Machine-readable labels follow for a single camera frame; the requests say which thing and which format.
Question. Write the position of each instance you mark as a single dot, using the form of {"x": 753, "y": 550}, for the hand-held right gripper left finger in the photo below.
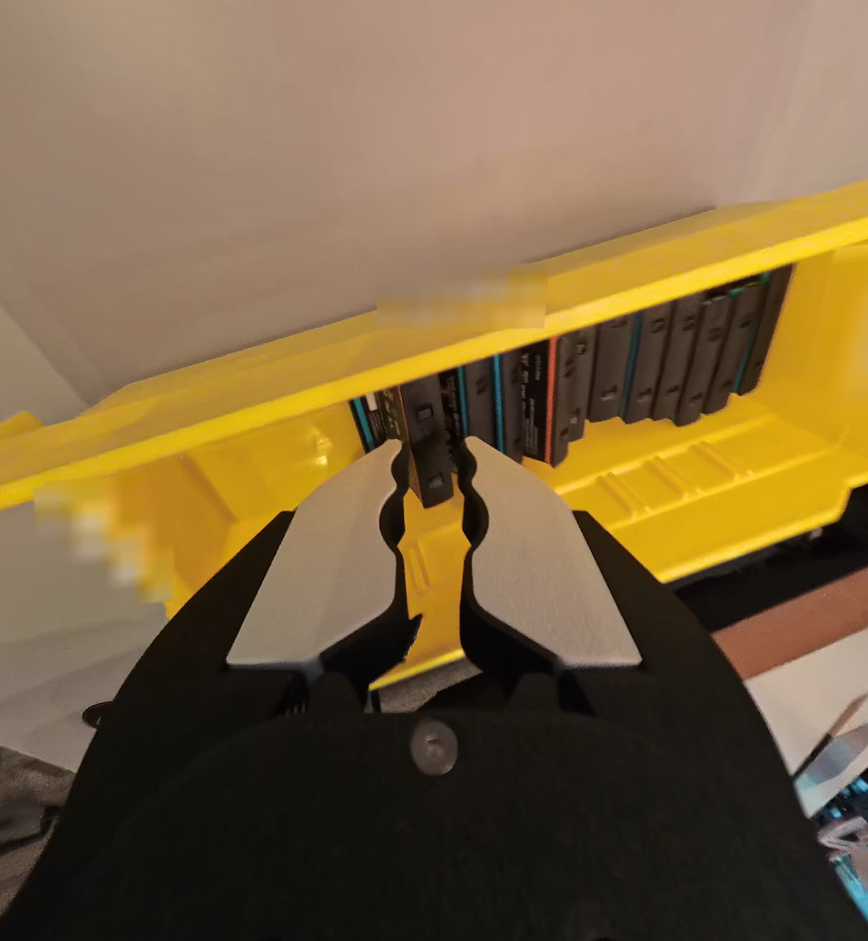
{"x": 317, "y": 581}

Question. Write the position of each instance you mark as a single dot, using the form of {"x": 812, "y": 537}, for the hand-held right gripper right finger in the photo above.
{"x": 549, "y": 581}

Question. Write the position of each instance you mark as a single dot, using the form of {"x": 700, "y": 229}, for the yellow plastic bin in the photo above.
{"x": 625, "y": 485}

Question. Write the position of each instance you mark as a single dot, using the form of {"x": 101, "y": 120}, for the red-edged black battery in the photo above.
{"x": 431, "y": 434}

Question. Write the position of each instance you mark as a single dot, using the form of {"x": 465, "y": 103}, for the row of black batteries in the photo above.
{"x": 655, "y": 360}

